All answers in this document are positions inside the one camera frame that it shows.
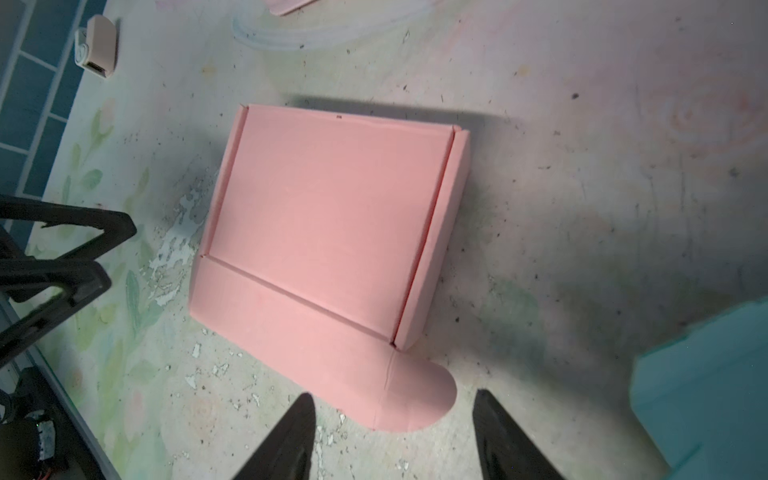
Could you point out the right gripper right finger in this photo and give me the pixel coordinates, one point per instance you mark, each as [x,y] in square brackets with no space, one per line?
[504,449]

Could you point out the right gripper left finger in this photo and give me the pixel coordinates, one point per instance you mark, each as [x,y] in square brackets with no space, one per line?
[286,452]

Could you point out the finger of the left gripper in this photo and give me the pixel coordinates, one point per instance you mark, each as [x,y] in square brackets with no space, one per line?
[114,228]
[77,283]

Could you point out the pink paper box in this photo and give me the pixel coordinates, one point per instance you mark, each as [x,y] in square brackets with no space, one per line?
[322,251]

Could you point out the light blue flat paper box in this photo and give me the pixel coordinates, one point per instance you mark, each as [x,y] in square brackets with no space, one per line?
[703,397]

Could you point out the small white pencil sharpener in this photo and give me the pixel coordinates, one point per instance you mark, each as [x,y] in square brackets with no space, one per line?
[95,46]

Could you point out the pink pencil case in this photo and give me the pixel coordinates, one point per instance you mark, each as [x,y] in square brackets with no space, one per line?
[284,7]

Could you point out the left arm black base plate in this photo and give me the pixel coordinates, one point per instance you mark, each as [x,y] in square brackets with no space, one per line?
[38,439]

